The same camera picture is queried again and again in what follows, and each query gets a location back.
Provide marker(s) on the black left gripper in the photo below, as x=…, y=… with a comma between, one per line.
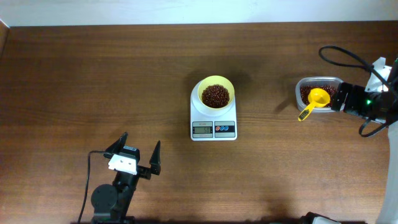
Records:
x=154, y=164

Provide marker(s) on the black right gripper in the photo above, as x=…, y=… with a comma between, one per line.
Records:
x=348, y=104

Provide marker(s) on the yellow plastic scoop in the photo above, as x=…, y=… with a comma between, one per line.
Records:
x=318, y=98

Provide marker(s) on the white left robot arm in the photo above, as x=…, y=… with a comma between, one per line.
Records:
x=111, y=201

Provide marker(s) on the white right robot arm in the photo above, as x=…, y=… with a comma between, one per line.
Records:
x=377, y=104

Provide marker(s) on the white digital kitchen scale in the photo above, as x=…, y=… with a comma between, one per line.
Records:
x=212, y=124

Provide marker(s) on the red beans in bowl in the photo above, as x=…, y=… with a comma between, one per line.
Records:
x=215, y=96

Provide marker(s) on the yellow plastic bowl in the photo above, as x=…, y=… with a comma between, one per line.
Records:
x=216, y=80

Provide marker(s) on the red adzuki beans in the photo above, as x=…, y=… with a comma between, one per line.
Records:
x=305, y=91

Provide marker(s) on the clear plastic container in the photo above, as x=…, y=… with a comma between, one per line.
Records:
x=312, y=81

